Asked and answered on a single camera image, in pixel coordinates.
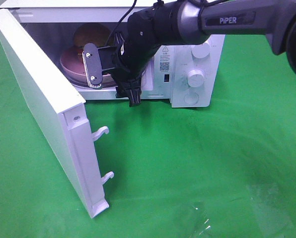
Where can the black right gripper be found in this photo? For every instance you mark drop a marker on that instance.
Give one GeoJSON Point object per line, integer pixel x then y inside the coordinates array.
{"type": "Point", "coordinates": [133, 56]}

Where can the burger with lettuce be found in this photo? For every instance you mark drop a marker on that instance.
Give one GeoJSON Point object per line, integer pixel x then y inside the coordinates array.
{"type": "Point", "coordinates": [95, 33]}

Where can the pink speckled plate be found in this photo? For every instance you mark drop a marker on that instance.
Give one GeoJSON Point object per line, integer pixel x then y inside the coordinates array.
{"type": "Point", "coordinates": [71, 61]}

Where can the round microwave door button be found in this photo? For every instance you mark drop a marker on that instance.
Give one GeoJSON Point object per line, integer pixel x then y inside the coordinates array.
{"type": "Point", "coordinates": [191, 98]}

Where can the white microwave door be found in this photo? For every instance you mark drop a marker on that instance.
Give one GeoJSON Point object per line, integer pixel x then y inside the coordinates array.
{"type": "Point", "coordinates": [59, 110]}

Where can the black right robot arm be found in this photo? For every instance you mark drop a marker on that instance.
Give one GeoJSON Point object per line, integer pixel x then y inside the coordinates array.
{"type": "Point", "coordinates": [191, 22]}

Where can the lower white microwave knob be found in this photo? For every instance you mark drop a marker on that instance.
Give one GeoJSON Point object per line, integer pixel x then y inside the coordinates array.
{"type": "Point", "coordinates": [195, 78]}

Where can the white microwave knob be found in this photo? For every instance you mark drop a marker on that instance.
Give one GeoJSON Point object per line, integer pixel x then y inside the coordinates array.
{"type": "Point", "coordinates": [201, 51]}
{"type": "Point", "coordinates": [195, 78]}

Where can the upper white microwave knob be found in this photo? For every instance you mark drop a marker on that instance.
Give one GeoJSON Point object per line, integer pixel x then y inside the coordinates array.
{"type": "Point", "coordinates": [201, 51]}

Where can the clear tape patch front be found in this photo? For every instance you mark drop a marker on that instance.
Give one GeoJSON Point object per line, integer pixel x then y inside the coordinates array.
{"type": "Point", "coordinates": [191, 221]}

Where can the clear tape patch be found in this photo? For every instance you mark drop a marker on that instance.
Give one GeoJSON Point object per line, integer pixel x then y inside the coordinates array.
{"type": "Point", "coordinates": [272, 219]}
{"type": "Point", "coordinates": [191, 221]}

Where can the clear tape patch right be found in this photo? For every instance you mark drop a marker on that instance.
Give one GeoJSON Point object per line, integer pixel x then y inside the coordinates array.
{"type": "Point", "coordinates": [272, 219]}

